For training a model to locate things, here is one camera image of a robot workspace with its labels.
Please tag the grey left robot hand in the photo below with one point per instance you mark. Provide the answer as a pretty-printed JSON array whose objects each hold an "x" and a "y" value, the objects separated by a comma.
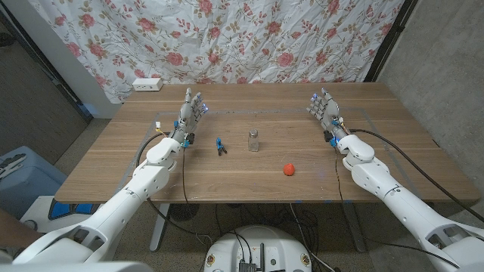
[{"x": 186, "y": 113}]

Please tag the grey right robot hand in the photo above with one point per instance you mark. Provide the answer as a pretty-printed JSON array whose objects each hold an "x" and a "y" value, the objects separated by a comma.
[{"x": 329, "y": 111}]

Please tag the clear glass salt shaker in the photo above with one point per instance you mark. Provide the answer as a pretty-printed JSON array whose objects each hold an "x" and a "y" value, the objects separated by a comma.
[{"x": 253, "y": 143}]

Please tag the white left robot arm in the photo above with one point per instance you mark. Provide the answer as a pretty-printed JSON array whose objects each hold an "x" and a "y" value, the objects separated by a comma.
[{"x": 125, "y": 204}]

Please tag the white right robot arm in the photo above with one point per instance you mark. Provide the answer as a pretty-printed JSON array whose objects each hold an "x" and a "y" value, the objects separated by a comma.
[{"x": 397, "y": 196}]

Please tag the red ball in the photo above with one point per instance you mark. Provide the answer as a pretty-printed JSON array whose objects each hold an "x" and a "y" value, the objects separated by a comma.
[{"x": 289, "y": 169}]

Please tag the black white hand tool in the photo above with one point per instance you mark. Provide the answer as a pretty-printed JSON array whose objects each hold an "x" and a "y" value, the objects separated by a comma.
[{"x": 11, "y": 165}]

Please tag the small white connector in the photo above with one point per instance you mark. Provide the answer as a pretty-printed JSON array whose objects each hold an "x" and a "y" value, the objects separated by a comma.
[{"x": 158, "y": 124}]

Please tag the blue black clip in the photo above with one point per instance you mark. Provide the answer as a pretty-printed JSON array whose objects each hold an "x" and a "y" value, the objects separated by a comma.
[{"x": 219, "y": 145}]

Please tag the white power strip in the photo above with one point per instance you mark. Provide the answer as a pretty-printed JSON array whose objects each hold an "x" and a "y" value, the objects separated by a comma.
[{"x": 147, "y": 84}]

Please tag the floral backdrop cloth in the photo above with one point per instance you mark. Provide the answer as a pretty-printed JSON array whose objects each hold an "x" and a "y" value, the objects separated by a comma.
[{"x": 227, "y": 38}]

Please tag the black backdrop pole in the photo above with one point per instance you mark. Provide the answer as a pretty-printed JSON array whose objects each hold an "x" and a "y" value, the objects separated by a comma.
[{"x": 389, "y": 41}]

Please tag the black round fan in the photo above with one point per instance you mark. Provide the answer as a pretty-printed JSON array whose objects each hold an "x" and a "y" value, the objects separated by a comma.
[{"x": 183, "y": 211}]

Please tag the white table leg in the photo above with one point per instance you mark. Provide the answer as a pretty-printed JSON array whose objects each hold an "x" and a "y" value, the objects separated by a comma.
[{"x": 158, "y": 230}]

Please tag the grey table leg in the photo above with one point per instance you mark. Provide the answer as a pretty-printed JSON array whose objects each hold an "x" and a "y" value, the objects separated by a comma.
[{"x": 355, "y": 230}]

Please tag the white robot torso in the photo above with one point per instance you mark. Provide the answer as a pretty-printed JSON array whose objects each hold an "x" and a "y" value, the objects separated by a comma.
[{"x": 261, "y": 242}]

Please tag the blue plastic container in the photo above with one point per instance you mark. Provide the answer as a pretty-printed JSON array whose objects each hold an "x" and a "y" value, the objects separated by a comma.
[{"x": 26, "y": 185}]

